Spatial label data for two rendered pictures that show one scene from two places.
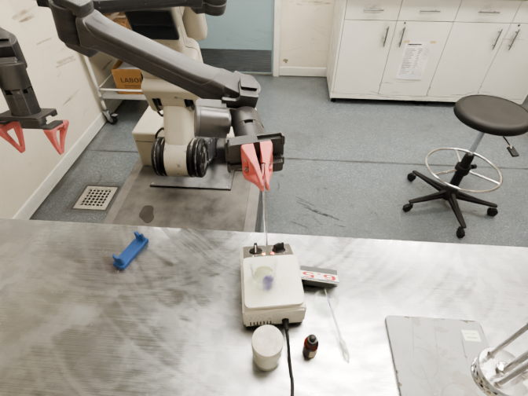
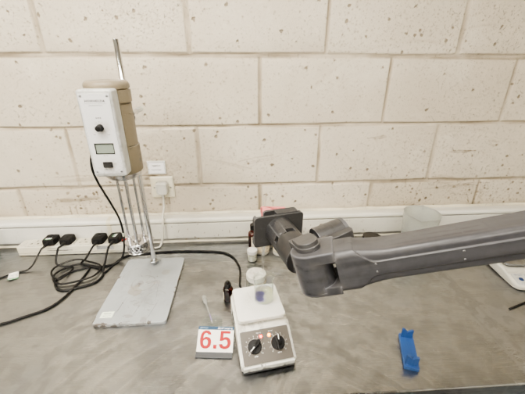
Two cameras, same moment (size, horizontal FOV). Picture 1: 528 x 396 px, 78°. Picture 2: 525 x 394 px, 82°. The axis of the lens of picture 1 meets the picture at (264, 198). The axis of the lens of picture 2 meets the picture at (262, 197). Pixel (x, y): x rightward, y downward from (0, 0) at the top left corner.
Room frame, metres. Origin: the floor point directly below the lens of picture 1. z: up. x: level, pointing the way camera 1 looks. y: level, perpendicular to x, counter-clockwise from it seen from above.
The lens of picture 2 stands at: (0.97, -0.09, 1.40)
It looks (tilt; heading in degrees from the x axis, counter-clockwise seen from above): 24 degrees down; 172
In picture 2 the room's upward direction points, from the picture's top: straight up
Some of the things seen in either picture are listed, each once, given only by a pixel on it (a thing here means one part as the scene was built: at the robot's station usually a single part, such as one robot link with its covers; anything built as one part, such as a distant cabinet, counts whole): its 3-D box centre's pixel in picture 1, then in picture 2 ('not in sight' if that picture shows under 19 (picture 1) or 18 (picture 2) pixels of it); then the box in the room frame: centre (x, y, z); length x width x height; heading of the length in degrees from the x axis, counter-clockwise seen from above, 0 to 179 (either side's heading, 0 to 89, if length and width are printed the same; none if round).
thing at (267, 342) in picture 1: (267, 348); (255, 284); (0.25, -0.01, 0.79); 0.06 x 0.06 x 0.08
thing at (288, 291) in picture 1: (272, 280); (257, 302); (0.37, -0.02, 0.83); 0.12 x 0.12 x 0.01; 5
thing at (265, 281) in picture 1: (262, 272); (264, 287); (0.36, 0.00, 0.87); 0.06 x 0.05 x 0.08; 105
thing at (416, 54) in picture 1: (414, 60); not in sight; (2.64, -1.20, 0.40); 0.24 x 0.01 x 0.30; 86
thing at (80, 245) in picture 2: not in sight; (76, 245); (-0.08, -0.65, 0.77); 0.40 x 0.06 x 0.04; 86
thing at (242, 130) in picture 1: (252, 144); (282, 234); (0.48, 0.02, 1.10); 0.10 x 0.07 x 0.07; 101
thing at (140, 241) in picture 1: (130, 248); (409, 347); (0.50, 0.34, 0.77); 0.10 x 0.03 x 0.04; 157
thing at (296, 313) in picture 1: (270, 280); (259, 322); (0.40, -0.01, 0.79); 0.22 x 0.13 x 0.08; 5
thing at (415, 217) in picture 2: not in sight; (418, 228); (0.06, 0.64, 0.82); 0.18 x 0.13 x 0.15; 144
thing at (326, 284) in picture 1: (319, 274); (215, 342); (0.43, -0.13, 0.77); 0.09 x 0.06 x 0.04; 81
